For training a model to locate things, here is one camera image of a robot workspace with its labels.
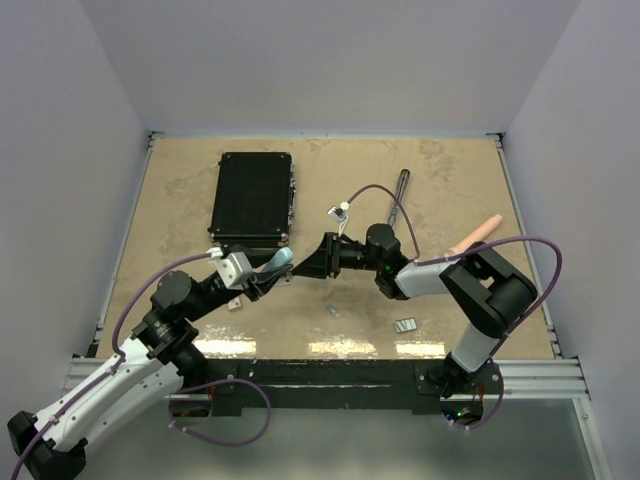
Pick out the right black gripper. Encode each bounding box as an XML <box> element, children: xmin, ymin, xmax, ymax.
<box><xmin>293</xmin><ymin>233</ymin><xmax>383</xmax><ymax>280</ymax></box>

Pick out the staple strip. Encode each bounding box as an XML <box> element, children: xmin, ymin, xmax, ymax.
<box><xmin>326</xmin><ymin>303</ymin><xmax>340</xmax><ymax>317</ymax></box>

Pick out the silver black stapler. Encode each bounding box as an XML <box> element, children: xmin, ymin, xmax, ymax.
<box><xmin>387</xmin><ymin>168</ymin><xmax>411</xmax><ymax>226</ymax></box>

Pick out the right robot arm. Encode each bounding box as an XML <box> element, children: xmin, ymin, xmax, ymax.
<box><xmin>293</xmin><ymin>223</ymin><xmax>538</xmax><ymax>397</ymax></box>

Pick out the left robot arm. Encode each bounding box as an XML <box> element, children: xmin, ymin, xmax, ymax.
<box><xmin>7</xmin><ymin>247</ymin><xmax>293</xmax><ymax>479</ymax></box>

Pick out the black briefcase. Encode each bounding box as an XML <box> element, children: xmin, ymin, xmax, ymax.
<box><xmin>208</xmin><ymin>151</ymin><xmax>296</xmax><ymax>248</ymax></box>

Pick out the small staple box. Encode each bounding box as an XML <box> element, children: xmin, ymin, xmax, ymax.
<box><xmin>227</xmin><ymin>297</ymin><xmax>242</xmax><ymax>312</ymax></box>

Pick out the staple strips pack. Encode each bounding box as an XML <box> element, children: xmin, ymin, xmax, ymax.
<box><xmin>394</xmin><ymin>317</ymin><xmax>418</xmax><ymax>333</ymax></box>

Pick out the pink silicone cone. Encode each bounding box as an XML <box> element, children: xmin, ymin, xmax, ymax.
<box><xmin>448</xmin><ymin>214</ymin><xmax>503</xmax><ymax>254</ymax></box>

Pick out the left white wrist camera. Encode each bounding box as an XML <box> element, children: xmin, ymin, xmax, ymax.
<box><xmin>206</xmin><ymin>247</ymin><xmax>253</xmax><ymax>290</ymax></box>

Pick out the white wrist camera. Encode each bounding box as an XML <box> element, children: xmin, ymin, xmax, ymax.
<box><xmin>327</xmin><ymin>201</ymin><xmax>350</xmax><ymax>236</ymax></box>
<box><xmin>206</xmin><ymin>247</ymin><xmax>253</xmax><ymax>290</ymax></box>

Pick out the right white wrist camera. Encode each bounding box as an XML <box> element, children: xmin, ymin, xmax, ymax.
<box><xmin>327</xmin><ymin>201</ymin><xmax>350</xmax><ymax>236</ymax></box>

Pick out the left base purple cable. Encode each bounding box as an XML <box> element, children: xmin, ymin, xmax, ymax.
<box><xmin>168</xmin><ymin>378</ymin><xmax>273</xmax><ymax>443</ymax></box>

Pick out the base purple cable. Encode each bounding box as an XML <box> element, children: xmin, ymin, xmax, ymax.
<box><xmin>448</xmin><ymin>384</ymin><xmax>506</xmax><ymax>431</ymax></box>
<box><xmin>168</xmin><ymin>378</ymin><xmax>273</xmax><ymax>443</ymax></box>

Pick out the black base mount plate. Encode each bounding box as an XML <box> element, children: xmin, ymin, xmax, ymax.
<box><xmin>179</xmin><ymin>359</ymin><xmax>504</xmax><ymax>416</ymax></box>

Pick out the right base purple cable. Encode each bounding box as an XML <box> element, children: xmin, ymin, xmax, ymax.
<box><xmin>448</xmin><ymin>384</ymin><xmax>506</xmax><ymax>431</ymax></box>

